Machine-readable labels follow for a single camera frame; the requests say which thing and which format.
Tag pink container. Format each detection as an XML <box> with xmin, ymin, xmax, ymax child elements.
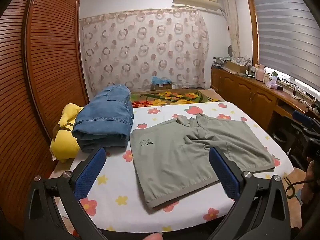
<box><xmin>255</xmin><ymin>65</ymin><xmax>265</xmax><ymax>82</ymax></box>

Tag colourful floral blanket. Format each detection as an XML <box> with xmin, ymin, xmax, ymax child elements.
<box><xmin>130</xmin><ymin>89</ymin><xmax>225</xmax><ymax>108</ymax></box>

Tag open cardboard box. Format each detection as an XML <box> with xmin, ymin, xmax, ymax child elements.
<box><xmin>225</xmin><ymin>60</ymin><xmax>248</xmax><ymax>73</ymax></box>

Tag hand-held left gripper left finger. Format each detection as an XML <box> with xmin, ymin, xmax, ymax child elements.
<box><xmin>24</xmin><ymin>147</ymin><xmax>108</xmax><ymax>240</ymax></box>

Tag grey-green pants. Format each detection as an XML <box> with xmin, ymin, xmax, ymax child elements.
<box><xmin>130</xmin><ymin>113</ymin><xmax>276</xmax><ymax>209</ymax></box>

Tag long wooden cabinet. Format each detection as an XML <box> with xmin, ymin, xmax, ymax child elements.
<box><xmin>211</xmin><ymin>65</ymin><xmax>310</xmax><ymax>133</ymax></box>

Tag folded blue jeans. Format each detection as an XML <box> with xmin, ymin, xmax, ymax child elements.
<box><xmin>72</xmin><ymin>84</ymin><xmax>134</xmax><ymax>153</ymax></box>

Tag yellow plush toy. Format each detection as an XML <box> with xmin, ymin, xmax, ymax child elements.
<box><xmin>50</xmin><ymin>103</ymin><xmax>84</xmax><ymax>163</ymax></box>

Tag small cardboard box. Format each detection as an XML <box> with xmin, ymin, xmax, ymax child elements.
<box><xmin>151</xmin><ymin>82</ymin><xmax>173</xmax><ymax>91</ymax></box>

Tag white flower print bed sheet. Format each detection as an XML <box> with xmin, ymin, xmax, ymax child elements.
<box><xmin>49</xmin><ymin>101</ymin><xmax>294</xmax><ymax>233</ymax></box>

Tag person's right hand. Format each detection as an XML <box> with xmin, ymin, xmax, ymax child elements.
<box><xmin>307</xmin><ymin>159</ymin><xmax>320</xmax><ymax>183</ymax></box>

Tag beige window drape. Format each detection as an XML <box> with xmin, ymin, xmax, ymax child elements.
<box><xmin>221</xmin><ymin>0</ymin><xmax>242</xmax><ymax>60</ymax></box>

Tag wooden louvered wardrobe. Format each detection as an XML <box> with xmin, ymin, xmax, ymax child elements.
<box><xmin>0</xmin><ymin>0</ymin><xmax>89</xmax><ymax>230</ymax></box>

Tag person's left hand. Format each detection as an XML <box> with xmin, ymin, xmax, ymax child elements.
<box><xmin>144</xmin><ymin>232</ymin><xmax>164</xmax><ymax>240</ymax></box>

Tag blue cloth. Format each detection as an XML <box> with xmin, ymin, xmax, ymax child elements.
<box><xmin>151</xmin><ymin>76</ymin><xmax>172</xmax><ymax>85</ymax></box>

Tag wooden window frame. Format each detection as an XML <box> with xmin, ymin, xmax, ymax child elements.
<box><xmin>245</xmin><ymin>0</ymin><xmax>262</xmax><ymax>68</ymax></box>

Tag ring patterned wall curtain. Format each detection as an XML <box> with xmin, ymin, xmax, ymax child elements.
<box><xmin>79</xmin><ymin>9</ymin><xmax>210</xmax><ymax>95</ymax></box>

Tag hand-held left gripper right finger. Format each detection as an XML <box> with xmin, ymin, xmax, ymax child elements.
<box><xmin>208</xmin><ymin>146</ymin><xmax>297</xmax><ymax>240</ymax></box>

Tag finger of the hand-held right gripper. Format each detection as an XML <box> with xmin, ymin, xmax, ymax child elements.
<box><xmin>292</xmin><ymin>110</ymin><xmax>320</xmax><ymax>133</ymax></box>

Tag grey striped window blind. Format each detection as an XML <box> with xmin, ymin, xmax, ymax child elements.
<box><xmin>250</xmin><ymin>0</ymin><xmax>320</xmax><ymax>92</ymax></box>

